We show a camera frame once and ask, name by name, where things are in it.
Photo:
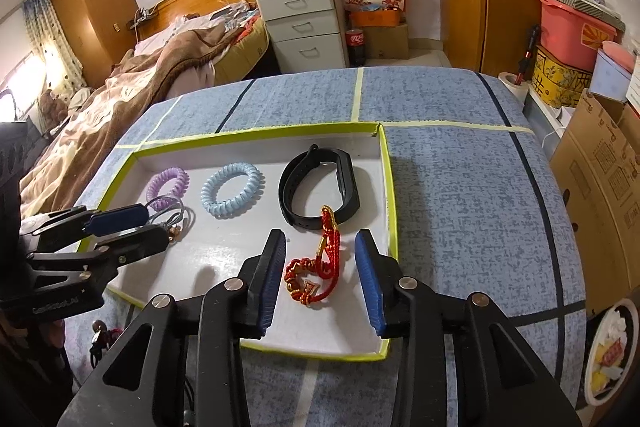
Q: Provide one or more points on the yellow-green cardboard box tray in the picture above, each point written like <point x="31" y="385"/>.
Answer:
<point x="225" y="257"/>

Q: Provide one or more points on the cola bottle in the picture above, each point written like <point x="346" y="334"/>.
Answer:
<point x="355" y="47"/>

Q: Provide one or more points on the toilet paper roll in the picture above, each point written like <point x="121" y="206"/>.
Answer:
<point x="512" y="87"/>

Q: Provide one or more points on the red and black stick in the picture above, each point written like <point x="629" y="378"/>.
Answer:
<point x="527" y="54"/>

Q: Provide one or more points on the black chair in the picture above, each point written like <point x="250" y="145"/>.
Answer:
<point x="10" y="157"/>

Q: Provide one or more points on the patterned curtain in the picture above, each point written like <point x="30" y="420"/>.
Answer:
<point x="50" y="37"/>

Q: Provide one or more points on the orange box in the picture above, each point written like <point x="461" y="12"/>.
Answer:
<point x="375" y="19"/>

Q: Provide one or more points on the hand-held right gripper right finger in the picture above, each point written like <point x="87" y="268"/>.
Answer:
<point x="370" y="287"/>

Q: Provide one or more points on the grey drawer cabinet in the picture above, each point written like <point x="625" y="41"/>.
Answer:
<point x="300" y="27"/>

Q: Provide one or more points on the large cardboard box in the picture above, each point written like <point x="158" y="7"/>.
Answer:
<point x="600" y="187"/>

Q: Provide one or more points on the small cardboard box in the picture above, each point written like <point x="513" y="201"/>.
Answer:
<point x="387" y="42"/>

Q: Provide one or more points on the pale bucket with pink lid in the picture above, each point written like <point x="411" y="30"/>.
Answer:
<point x="612" y="74"/>

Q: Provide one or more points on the yellow patterned box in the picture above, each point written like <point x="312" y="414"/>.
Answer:
<point x="555" y="79"/>

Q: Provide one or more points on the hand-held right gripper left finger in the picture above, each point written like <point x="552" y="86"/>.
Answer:
<point x="267" y="287"/>

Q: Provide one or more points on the small wooden wardrobe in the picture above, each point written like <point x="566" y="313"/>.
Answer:
<point x="95" y="7"/>

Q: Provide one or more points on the pink plastic bin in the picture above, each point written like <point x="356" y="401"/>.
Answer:
<point x="565" y="32"/>

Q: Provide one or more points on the plate with scraps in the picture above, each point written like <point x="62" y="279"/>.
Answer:
<point x="607" y="357"/>

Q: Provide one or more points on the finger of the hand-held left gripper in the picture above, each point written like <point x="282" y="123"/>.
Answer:
<point x="117" y="219"/>
<point x="142" y="239"/>

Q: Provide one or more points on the brown blanket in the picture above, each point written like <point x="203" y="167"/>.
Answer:
<point x="125" y="107"/>

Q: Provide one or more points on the black wristband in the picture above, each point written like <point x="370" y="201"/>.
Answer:
<point x="347" y="179"/>

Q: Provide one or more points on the brown teddy bear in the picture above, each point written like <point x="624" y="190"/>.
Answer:
<point x="50" y="104"/>

